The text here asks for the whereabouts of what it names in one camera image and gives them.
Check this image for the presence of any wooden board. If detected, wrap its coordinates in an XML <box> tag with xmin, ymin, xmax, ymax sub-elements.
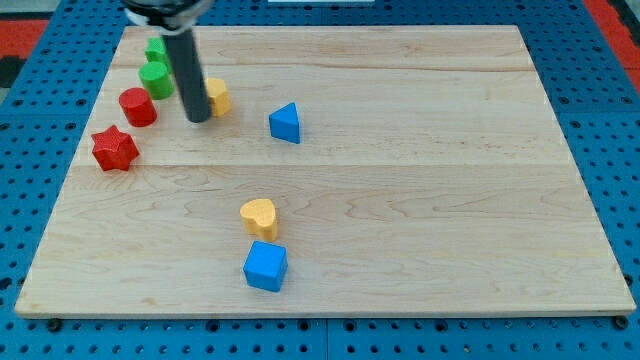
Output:
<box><xmin>15</xmin><ymin>25</ymin><xmax>636</xmax><ymax>320</ymax></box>

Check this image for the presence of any yellow hexagon block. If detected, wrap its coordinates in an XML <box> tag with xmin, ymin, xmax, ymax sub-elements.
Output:
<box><xmin>205</xmin><ymin>78</ymin><xmax>232</xmax><ymax>117</ymax></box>

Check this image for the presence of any green block behind rod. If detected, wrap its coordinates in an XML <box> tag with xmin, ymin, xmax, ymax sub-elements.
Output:
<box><xmin>145</xmin><ymin>37</ymin><xmax>172</xmax><ymax>73</ymax></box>

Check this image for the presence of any blue triangle block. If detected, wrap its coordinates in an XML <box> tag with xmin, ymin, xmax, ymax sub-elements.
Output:
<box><xmin>269</xmin><ymin>102</ymin><xmax>301</xmax><ymax>144</ymax></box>

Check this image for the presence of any yellow heart block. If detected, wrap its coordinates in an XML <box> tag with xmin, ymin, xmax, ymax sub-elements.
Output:
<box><xmin>239</xmin><ymin>198</ymin><xmax>278</xmax><ymax>242</ymax></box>

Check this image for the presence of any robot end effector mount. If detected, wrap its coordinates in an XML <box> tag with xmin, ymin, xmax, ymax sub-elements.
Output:
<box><xmin>121</xmin><ymin>0</ymin><xmax>214</xmax><ymax>35</ymax></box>

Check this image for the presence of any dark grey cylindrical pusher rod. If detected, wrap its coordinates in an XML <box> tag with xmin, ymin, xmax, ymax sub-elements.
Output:
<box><xmin>162</xmin><ymin>29</ymin><xmax>211</xmax><ymax>123</ymax></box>

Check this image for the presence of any green cylinder block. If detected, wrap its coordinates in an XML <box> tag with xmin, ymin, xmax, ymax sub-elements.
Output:
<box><xmin>138</xmin><ymin>61</ymin><xmax>174</xmax><ymax>100</ymax></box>

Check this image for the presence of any red star block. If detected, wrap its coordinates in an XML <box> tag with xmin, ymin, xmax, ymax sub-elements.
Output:
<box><xmin>91</xmin><ymin>125</ymin><xmax>139</xmax><ymax>171</ymax></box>

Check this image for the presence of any blue cube block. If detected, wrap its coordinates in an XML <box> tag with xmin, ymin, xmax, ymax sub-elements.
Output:
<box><xmin>243</xmin><ymin>241</ymin><xmax>288</xmax><ymax>292</ymax></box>

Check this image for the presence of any red cylinder block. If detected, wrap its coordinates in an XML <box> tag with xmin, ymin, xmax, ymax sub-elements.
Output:
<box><xmin>118</xmin><ymin>87</ymin><xmax>157</xmax><ymax>127</ymax></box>

